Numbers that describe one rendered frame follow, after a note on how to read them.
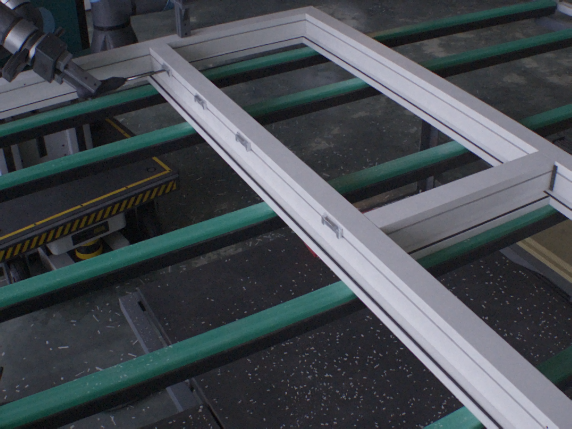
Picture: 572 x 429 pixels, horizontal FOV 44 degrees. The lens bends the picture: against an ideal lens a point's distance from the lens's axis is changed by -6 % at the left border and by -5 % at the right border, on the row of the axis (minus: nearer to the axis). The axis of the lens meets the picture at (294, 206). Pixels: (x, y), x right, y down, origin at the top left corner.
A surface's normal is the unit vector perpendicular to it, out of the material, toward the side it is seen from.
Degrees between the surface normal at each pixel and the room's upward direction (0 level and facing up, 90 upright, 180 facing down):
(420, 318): 90
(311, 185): 0
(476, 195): 90
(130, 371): 0
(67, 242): 90
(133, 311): 0
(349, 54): 90
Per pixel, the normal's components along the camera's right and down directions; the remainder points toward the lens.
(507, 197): 0.50, 0.48
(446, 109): -0.87, 0.29
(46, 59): -0.49, 0.79
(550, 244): -0.01, -0.83
